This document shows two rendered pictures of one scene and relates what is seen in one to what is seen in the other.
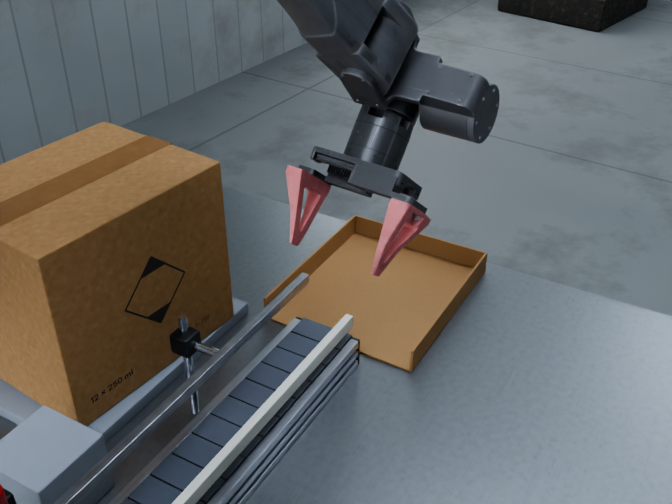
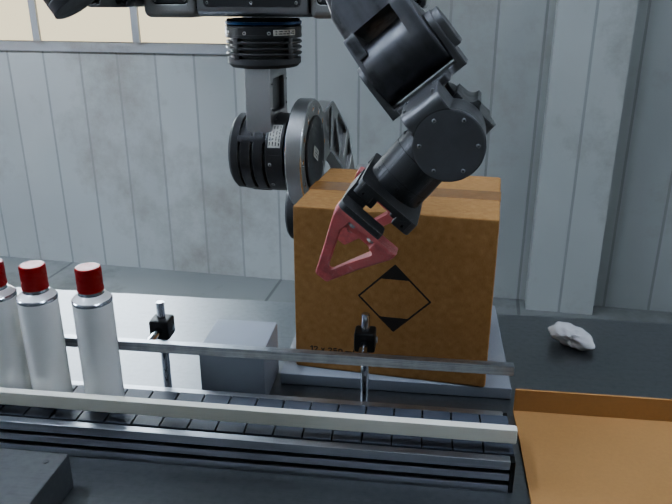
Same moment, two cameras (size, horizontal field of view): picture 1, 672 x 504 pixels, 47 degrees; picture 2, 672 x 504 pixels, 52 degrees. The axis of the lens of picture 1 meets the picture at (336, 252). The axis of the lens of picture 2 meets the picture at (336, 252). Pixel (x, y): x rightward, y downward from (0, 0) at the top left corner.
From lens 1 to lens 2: 0.74 m
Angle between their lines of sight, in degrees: 60
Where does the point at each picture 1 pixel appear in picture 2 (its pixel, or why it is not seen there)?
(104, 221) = not seen: hidden behind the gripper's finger
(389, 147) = (393, 164)
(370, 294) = (629, 468)
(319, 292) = (587, 431)
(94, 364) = (320, 320)
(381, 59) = (371, 55)
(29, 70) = not seen: outside the picture
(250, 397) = not seen: hidden behind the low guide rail
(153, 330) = (383, 332)
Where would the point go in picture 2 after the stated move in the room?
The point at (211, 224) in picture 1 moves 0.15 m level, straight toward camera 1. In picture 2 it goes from (473, 276) to (390, 300)
